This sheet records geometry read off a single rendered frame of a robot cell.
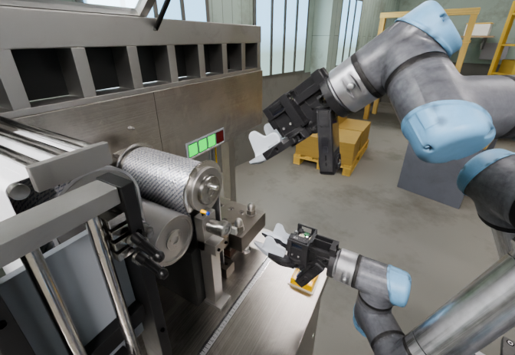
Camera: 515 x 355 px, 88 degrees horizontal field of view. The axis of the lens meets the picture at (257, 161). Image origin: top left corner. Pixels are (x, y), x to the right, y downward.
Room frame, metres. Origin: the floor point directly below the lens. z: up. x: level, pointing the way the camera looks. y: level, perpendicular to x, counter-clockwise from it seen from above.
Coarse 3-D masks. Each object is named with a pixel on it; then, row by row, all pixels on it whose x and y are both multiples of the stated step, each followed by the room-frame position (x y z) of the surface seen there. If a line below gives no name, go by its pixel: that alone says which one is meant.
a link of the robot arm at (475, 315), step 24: (504, 264) 0.32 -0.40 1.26; (480, 288) 0.31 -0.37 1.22; (504, 288) 0.29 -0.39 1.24; (456, 312) 0.30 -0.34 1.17; (480, 312) 0.29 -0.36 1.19; (504, 312) 0.27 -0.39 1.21; (384, 336) 0.34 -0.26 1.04; (408, 336) 0.32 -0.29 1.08; (432, 336) 0.29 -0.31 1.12; (456, 336) 0.28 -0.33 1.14; (480, 336) 0.27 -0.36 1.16
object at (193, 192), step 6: (126, 156) 0.68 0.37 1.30; (204, 168) 0.58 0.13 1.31; (210, 168) 0.59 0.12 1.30; (198, 174) 0.56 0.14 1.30; (204, 174) 0.57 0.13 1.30; (210, 174) 0.59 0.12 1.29; (216, 174) 0.61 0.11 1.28; (198, 180) 0.55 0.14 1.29; (192, 186) 0.54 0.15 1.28; (198, 186) 0.55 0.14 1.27; (192, 192) 0.53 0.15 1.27; (192, 198) 0.53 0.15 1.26; (216, 198) 0.60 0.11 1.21; (192, 204) 0.53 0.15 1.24; (198, 204) 0.54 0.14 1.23; (204, 204) 0.56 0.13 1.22; (210, 204) 0.58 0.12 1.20; (198, 210) 0.54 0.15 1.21
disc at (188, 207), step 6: (204, 162) 0.59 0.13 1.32; (210, 162) 0.61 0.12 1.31; (198, 168) 0.57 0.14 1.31; (216, 168) 0.63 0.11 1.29; (192, 174) 0.55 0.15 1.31; (186, 180) 0.54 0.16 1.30; (192, 180) 0.55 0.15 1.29; (186, 186) 0.53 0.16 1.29; (186, 192) 0.53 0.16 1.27; (186, 198) 0.53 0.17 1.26; (186, 204) 0.52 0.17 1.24; (186, 210) 0.52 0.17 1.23; (192, 210) 0.54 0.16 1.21
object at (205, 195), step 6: (204, 180) 0.56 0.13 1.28; (210, 180) 0.57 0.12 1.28; (216, 180) 0.59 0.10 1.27; (204, 186) 0.55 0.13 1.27; (198, 192) 0.55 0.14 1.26; (204, 192) 0.55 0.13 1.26; (210, 192) 0.57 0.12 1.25; (216, 192) 0.59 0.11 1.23; (198, 198) 0.55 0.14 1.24; (204, 198) 0.55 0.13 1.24; (210, 198) 0.57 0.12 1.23
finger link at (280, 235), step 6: (276, 228) 0.58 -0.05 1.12; (282, 228) 0.57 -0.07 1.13; (264, 234) 0.59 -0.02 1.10; (270, 234) 0.59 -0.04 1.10; (276, 234) 0.58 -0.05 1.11; (282, 234) 0.57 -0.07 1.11; (288, 234) 0.56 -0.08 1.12; (276, 240) 0.57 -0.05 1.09; (282, 240) 0.56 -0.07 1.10; (282, 246) 0.55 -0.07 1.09
